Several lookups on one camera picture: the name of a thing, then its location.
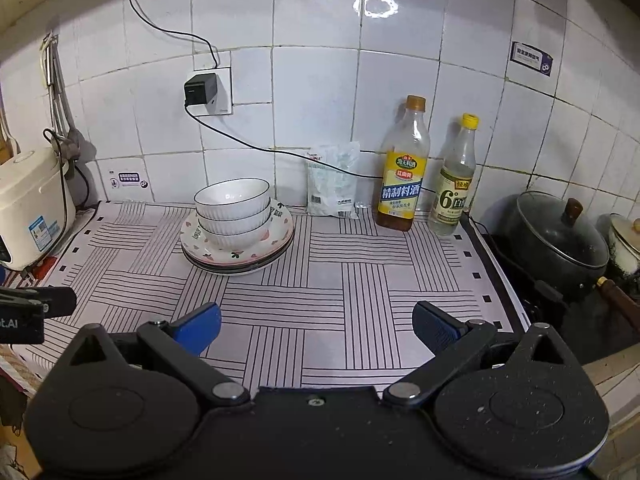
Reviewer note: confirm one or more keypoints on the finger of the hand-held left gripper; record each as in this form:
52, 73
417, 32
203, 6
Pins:
57, 301

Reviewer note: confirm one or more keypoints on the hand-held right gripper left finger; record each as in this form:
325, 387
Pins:
200, 327

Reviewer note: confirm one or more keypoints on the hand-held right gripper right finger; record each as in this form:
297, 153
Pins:
434, 327

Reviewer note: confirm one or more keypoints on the large white black-rimmed plate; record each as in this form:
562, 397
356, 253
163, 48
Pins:
235, 272

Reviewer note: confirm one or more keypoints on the blue fried egg plate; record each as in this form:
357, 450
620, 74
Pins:
235, 264

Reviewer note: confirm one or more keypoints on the white ribbed bowl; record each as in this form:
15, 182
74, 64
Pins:
232, 195
235, 241
235, 226

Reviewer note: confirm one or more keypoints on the pink rabbit print plate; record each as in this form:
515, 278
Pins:
282, 225

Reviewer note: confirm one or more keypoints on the white rice cooker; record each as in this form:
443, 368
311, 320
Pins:
30, 205

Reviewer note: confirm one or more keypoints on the black cooking pot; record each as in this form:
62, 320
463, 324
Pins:
530, 270

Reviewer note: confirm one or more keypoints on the striped white tablecloth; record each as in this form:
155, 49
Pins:
320, 285

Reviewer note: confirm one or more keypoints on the clear vinegar bottle yellow cap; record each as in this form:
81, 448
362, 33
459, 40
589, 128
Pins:
452, 200

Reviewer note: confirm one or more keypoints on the black gas stove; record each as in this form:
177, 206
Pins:
575, 325

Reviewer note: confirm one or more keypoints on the yellow label cooking wine bottle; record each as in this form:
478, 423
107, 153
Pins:
402, 190

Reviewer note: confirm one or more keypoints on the small clear plastic wrapper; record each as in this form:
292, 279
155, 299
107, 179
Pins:
361, 206

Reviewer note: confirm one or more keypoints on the glass pot lid wooden knob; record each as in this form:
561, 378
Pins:
555, 232

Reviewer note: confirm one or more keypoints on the white plastic salt bag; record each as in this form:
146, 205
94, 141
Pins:
332, 180

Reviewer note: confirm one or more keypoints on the white enamel pot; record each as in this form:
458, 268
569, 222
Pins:
625, 245

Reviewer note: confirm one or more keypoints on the hanging metal utensils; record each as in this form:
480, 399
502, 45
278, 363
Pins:
57, 90

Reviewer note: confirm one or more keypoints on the black power adapter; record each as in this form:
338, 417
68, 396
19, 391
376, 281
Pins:
201, 90

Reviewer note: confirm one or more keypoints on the small white wall sticker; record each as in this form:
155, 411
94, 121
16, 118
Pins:
128, 179

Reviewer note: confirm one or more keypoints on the white wall socket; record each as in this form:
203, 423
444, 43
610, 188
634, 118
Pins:
226, 95

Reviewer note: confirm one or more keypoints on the white purple wall sticker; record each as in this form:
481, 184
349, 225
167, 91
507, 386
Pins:
532, 59

